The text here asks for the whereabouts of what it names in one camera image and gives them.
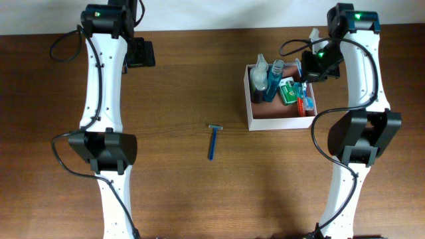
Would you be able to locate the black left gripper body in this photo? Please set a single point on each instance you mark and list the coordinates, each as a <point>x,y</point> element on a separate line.
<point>139,56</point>

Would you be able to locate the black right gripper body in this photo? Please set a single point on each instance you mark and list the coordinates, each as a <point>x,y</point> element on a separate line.
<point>324,65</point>

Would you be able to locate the green toothpaste tube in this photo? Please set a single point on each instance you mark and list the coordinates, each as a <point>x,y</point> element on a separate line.
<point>299,94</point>

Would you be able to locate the green Dettol soap box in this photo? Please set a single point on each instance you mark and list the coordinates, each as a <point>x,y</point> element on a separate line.
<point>287,92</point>

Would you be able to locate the teal Listerine mouthwash bottle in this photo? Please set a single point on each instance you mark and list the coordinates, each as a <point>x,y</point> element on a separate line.
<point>274,77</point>

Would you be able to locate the purple foam soap pump bottle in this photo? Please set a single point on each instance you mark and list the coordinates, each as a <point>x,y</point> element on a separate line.
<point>258,79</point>

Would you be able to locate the blue white toothbrush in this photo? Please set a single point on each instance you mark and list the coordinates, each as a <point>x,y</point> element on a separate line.
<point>307,101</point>

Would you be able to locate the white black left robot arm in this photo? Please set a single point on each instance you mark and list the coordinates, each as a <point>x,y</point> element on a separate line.
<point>112,48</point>

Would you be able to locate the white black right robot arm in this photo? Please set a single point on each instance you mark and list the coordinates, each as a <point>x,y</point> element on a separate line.
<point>368,125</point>

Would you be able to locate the pink open cardboard box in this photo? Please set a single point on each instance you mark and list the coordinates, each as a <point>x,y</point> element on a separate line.
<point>275,115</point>

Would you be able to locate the blue disposable razor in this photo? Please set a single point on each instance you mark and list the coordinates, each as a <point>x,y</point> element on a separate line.
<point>215,129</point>

